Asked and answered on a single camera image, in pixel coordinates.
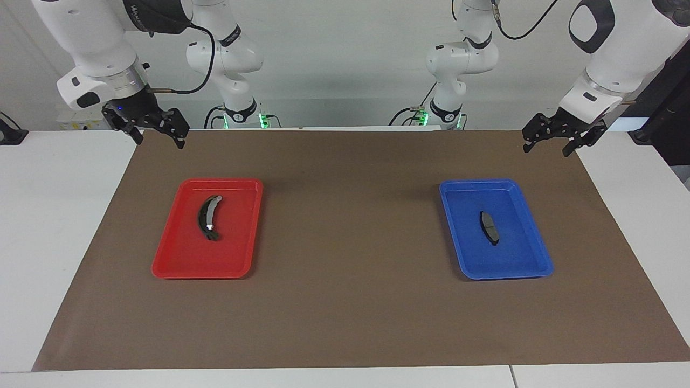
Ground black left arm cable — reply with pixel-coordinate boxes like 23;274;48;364
489;0;559;41

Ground dark brake pad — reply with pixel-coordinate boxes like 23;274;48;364
480;211;500;246

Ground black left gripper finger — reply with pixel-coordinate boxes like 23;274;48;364
521;126;546;155
562;134;594;158

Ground white yellow power strip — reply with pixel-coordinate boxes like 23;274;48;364
56;106;117;131

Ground large black stand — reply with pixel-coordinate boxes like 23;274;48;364
628;54;690;168

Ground blue plastic tray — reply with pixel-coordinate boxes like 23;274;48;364
439;179;554;281

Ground small black clamp mount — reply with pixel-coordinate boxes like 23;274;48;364
0;112;29;146

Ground red plastic tray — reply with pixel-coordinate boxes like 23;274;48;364
151;178;264;280

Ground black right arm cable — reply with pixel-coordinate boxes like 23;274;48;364
141;22;216;95

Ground black base cable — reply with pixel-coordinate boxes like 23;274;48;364
388;84;436;128
204;105;226;130

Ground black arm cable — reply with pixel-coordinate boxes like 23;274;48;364
489;0;559;41
141;22;216;95

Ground brown table mat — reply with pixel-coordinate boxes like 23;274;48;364
32;129;690;372

